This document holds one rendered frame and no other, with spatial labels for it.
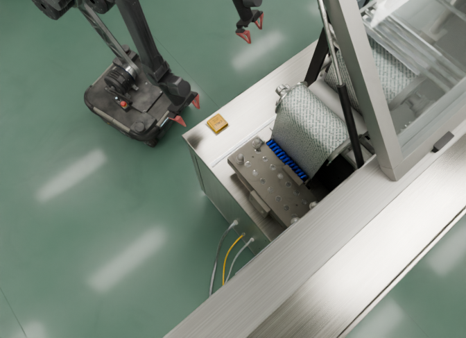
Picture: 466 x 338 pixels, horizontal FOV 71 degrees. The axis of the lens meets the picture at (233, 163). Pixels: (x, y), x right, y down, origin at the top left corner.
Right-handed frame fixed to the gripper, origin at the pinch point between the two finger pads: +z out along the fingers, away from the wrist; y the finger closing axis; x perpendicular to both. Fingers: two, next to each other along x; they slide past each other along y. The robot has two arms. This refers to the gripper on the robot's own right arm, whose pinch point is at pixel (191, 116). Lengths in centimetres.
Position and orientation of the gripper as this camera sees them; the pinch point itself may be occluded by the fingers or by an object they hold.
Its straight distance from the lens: 135.4
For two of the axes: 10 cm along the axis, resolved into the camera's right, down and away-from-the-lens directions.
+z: 4.1, 5.6, 7.2
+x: -7.3, -2.7, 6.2
